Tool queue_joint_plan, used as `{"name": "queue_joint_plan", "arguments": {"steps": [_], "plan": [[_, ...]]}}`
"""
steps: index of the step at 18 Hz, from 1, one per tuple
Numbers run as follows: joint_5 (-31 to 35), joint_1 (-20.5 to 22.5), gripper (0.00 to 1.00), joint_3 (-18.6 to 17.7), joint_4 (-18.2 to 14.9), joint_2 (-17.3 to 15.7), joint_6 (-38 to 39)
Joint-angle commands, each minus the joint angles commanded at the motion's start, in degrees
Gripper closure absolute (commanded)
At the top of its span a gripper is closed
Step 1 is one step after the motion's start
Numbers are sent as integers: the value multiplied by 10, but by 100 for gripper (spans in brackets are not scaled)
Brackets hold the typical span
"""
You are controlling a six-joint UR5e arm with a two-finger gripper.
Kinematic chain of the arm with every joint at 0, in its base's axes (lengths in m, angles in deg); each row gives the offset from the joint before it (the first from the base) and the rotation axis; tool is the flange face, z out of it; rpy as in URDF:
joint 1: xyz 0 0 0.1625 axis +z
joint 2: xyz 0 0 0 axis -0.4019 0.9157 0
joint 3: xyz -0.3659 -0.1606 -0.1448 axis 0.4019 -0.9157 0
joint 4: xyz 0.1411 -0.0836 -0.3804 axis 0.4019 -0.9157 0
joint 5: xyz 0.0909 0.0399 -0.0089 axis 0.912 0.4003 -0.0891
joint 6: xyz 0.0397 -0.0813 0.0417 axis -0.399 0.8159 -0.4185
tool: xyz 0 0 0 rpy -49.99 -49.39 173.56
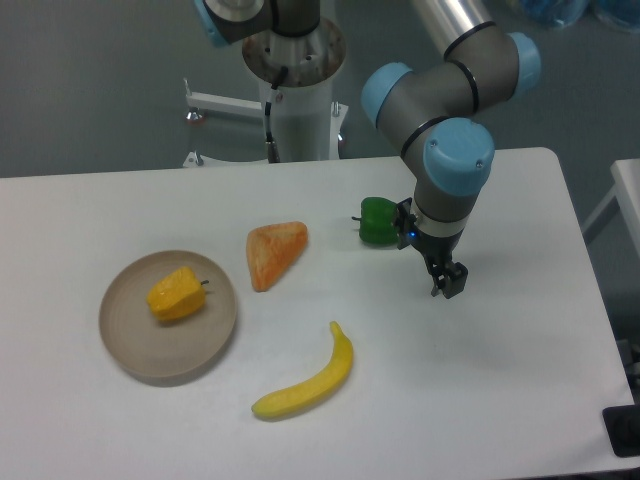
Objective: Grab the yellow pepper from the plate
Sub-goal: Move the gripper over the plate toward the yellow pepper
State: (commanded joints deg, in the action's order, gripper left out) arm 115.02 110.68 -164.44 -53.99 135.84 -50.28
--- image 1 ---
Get orange triangular sandwich toy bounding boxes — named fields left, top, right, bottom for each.
left=246, top=221, right=308, bottom=292

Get white side table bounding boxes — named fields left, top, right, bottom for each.
left=581, top=158, right=639, bottom=249

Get blue plastic bag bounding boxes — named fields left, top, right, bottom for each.
left=507, top=0, right=639, bottom=34

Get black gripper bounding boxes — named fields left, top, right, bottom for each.
left=410, top=230, right=468, bottom=299

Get beige round plate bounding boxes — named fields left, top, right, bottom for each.
left=98, top=250, right=237, bottom=386

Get black device at table edge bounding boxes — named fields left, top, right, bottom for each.
left=602, top=405, right=640, bottom=458

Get yellow banana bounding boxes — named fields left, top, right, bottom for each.
left=251, top=321, right=355, bottom=420

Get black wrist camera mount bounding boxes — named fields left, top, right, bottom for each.
left=392, top=198, right=415, bottom=250

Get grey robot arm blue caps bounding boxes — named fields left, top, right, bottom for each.
left=195, top=1, right=541, bottom=298

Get yellow bell pepper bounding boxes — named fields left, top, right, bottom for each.
left=146, top=266, right=208, bottom=322

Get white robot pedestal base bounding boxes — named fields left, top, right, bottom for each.
left=185, top=17, right=349, bottom=163

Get black cable on pedestal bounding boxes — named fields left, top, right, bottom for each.
left=263, top=65, right=289, bottom=164

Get green bell pepper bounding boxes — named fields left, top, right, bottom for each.
left=353, top=197, right=397, bottom=246

